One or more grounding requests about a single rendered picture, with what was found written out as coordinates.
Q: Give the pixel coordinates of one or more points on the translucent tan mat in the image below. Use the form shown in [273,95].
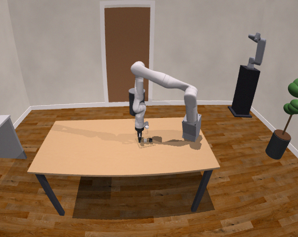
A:
[145,144]

